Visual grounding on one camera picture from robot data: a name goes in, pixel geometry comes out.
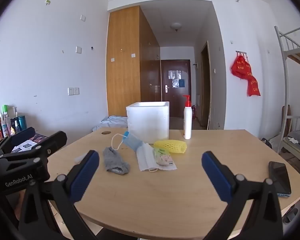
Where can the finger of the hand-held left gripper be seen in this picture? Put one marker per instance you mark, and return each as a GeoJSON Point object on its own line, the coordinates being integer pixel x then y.
{"type": "Point", "coordinates": [22, 135]}
{"type": "Point", "coordinates": [52, 142]}

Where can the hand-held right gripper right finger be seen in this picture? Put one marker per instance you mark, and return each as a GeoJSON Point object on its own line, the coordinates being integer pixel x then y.
{"type": "Point", "coordinates": [216, 177]}

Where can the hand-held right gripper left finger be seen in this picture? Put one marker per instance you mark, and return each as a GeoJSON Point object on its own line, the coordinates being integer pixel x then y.
{"type": "Point", "coordinates": [86, 175]}

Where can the grey sock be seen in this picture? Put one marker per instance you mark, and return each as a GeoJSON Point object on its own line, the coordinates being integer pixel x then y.
{"type": "Point", "coordinates": [113, 162]}

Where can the yellow foam fruit net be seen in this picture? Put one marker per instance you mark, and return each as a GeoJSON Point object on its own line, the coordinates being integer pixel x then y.
{"type": "Point", "coordinates": [170, 146]}

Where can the small snack packet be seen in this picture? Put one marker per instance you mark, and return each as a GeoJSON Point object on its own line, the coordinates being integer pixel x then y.
{"type": "Point", "coordinates": [162, 157]}

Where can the blue face mask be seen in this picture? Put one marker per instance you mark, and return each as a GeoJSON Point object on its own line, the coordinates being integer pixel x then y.
{"type": "Point", "coordinates": [133, 142]}

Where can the white face mask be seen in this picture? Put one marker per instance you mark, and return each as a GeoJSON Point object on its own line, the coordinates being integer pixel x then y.
{"type": "Point", "coordinates": [145, 158]}

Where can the white foam box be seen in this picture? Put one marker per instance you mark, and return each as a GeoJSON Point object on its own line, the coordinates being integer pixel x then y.
{"type": "Point", "coordinates": [147, 122]}

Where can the black and white booklet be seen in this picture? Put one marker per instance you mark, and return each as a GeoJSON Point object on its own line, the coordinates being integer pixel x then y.
{"type": "Point", "coordinates": [23, 146]}

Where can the teal tumbler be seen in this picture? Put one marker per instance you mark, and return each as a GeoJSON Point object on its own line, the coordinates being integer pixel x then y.
{"type": "Point", "coordinates": [22, 123]}

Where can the colourful printed paper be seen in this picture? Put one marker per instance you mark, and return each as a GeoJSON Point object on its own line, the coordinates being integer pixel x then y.
{"type": "Point", "coordinates": [41, 138]}

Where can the row of assorted bottles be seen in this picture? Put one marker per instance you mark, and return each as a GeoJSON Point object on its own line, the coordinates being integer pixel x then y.
{"type": "Point", "coordinates": [2, 127]}

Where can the light blue bed sheet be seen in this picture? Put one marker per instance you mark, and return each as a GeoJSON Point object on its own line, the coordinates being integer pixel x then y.
{"type": "Point", "coordinates": [112, 122]}

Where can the white pump bottle red nozzle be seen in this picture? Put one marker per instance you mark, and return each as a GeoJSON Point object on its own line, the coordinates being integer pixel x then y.
{"type": "Point", "coordinates": [187, 122]}

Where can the black smartphone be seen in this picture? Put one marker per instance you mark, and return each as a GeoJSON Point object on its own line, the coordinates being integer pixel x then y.
{"type": "Point", "coordinates": [280, 177]}

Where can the red fire extinguisher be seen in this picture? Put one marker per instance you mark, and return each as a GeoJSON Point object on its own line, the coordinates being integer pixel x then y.
{"type": "Point", "coordinates": [193, 112]}

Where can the dark brown entrance door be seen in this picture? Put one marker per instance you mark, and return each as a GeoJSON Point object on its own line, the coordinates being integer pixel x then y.
{"type": "Point", "coordinates": [175, 100]}

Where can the wooden boards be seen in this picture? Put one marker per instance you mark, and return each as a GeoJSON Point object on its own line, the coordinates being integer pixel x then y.
{"type": "Point", "coordinates": [286, 120]}

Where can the grey blanket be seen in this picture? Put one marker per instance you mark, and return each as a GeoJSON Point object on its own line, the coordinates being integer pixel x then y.
{"type": "Point", "coordinates": [298, 137]}

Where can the wooden side door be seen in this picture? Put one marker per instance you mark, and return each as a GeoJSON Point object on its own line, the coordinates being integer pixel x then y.
{"type": "Point", "coordinates": [205, 85]}

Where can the red plastic bag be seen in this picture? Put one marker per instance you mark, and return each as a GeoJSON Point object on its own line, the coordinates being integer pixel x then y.
{"type": "Point", "coordinates": [240, 67]}
{"type": "Point", "coordinates": [253, 87]}

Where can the blue door notice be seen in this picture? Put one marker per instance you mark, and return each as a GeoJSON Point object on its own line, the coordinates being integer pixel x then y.
{"type": "Point", "coordinates": [182, 83]}

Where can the wooden wardrobe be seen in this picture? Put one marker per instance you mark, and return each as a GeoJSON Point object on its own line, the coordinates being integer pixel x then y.
{"type": "Point", "coordinates": [122, 67]}

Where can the clear door notice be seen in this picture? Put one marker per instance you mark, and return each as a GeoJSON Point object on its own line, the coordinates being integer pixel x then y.
{"type": "Point", "coordinates": [173, 76]}

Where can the metal bunk bed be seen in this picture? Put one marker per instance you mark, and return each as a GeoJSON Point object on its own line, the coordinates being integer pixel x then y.
{"type": "Point", "coordinates": [285, 67]}

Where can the round ceiling lamp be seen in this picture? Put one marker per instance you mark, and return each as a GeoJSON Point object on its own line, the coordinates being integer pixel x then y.
{"type": "Point", "coordinates": [176, 26]}

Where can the white wall socket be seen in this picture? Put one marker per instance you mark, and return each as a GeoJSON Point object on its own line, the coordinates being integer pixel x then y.
{"type": "Point", "coordinates": [76, 91]}
{"type": "Point", "coordinates": [70, 91]}

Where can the white wall switch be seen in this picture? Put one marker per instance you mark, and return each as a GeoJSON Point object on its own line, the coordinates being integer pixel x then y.
{"type": "Point", "coordinates": [78, 49]}

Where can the metal wall hook rack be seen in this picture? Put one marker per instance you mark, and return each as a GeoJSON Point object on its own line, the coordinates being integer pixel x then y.
{"type": "Point", "coordinates": [241, 53]}

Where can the small white wall plate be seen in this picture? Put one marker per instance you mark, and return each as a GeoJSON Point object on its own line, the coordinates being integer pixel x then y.
{"type": "Point", "coordinates": [83, 18]}

